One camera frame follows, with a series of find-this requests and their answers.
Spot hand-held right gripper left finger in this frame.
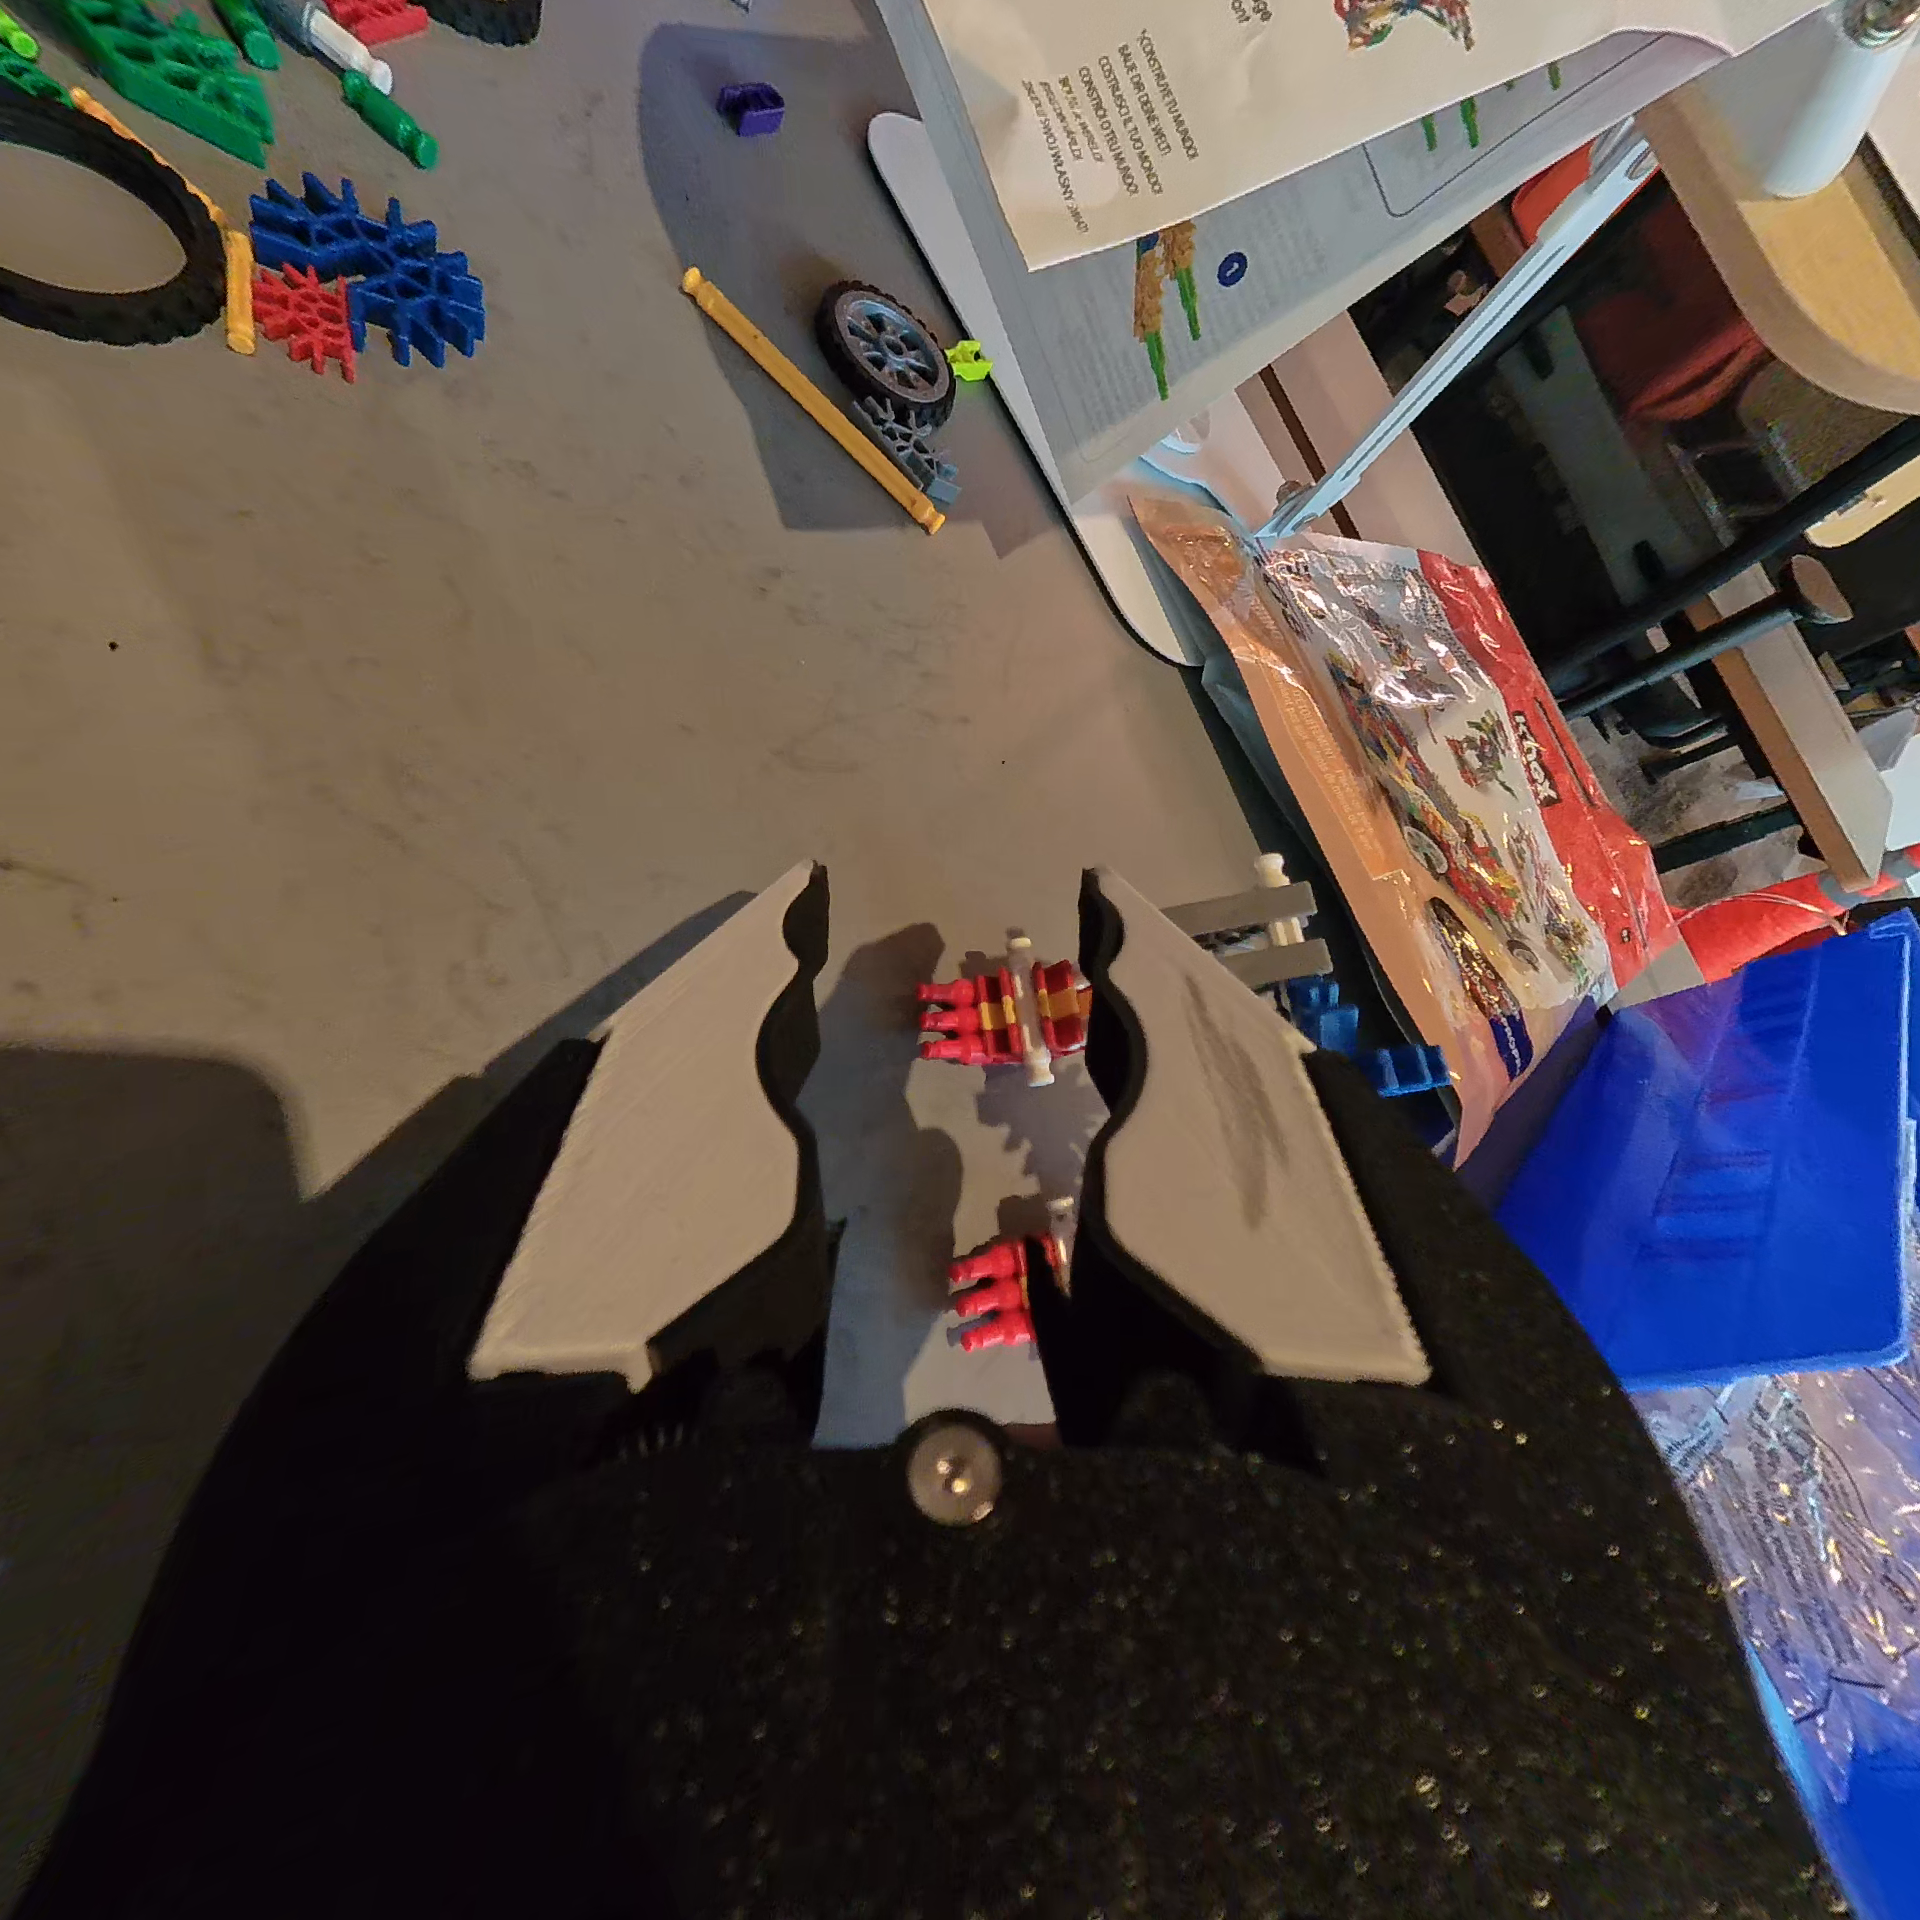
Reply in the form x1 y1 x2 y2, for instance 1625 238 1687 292
465 862 836 1448

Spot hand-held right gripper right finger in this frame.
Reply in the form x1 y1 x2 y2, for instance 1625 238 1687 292
1028 867 1434 1470

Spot grey white toy rod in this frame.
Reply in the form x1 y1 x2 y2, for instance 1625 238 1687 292
259 0 396 94

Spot large green toy connector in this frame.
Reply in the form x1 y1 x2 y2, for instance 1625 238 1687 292
55 0 276 168

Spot blue storage bin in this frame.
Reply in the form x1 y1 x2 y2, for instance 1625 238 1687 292
1770 1649 1920 1920
1500 909 1920 1389

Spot orange red toy package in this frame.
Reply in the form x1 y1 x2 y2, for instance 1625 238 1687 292
1125 492 1855 1169

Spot clear plastic bags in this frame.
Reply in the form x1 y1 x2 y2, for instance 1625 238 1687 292
1636 1348 1920 1802

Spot long wooden board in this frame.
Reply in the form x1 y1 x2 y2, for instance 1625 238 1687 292
1687 602 1920 900

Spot brown wooden bench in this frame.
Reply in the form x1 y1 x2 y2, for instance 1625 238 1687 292
1232 307 1503 558

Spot grey toy connector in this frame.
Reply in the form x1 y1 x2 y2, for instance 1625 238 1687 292
856 393 967 510

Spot long yellow toy rod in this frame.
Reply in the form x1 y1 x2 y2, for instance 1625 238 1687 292
678 264 948 534

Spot small wheel with grey hub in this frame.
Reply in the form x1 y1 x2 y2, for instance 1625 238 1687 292
814 279 961 437

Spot blue toy connector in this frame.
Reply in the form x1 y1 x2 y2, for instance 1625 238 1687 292
244 168 442 287
348 238 489 371

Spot orange chair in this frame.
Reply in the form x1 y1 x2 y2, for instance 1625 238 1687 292
1515 140 1779 445

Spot wooden table with black legs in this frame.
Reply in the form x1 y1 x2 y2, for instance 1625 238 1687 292
1543 76 1920 721

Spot toy instruction booklet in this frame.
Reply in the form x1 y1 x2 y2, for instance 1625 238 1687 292
867 0 1814 504

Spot orange toy rod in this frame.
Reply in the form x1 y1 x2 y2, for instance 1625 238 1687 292
67 88 230 236

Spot white desk stand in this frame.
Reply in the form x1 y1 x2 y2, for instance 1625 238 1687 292
867 0 1920 669

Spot large black tyre ring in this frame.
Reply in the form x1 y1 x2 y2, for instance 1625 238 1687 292
0 76 230 350

